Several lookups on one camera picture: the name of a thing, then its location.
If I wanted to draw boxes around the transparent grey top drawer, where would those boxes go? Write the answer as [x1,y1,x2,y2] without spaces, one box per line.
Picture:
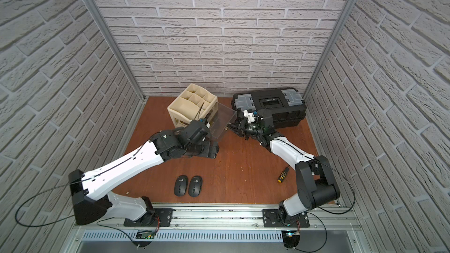
[206,103,237,142]

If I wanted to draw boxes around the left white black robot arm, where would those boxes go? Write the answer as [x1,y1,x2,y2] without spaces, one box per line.
[69,119,219,226]

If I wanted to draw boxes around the black computer mouse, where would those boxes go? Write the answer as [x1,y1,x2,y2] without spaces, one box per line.
[174,175,189,197]
[189,176,203,197]

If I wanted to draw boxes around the black plastic toolbox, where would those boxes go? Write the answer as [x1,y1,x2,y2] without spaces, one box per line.
[232,87,307,128]

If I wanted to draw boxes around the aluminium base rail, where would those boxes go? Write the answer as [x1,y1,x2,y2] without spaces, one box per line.
[70,203,362,244]

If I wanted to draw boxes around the yellow black screwdriver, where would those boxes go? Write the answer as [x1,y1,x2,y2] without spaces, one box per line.
[277,166,290,183]

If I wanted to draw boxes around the beige drawer organizer cabinet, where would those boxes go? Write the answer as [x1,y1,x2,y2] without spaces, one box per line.
[168,83,219,128]

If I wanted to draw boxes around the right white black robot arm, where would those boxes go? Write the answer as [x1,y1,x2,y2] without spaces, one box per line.
[229,109,341,226]

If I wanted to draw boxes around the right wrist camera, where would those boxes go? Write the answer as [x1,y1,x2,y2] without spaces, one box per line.
[243,110,258,124]

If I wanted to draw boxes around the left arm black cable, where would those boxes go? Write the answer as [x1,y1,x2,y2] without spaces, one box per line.
[15,180,85,228]

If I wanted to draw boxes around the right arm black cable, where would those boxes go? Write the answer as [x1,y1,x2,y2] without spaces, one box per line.
[316,163,356,216]

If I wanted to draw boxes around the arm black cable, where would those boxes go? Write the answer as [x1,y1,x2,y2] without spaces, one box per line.
[316,163,356,216]
[15,180,85,228]

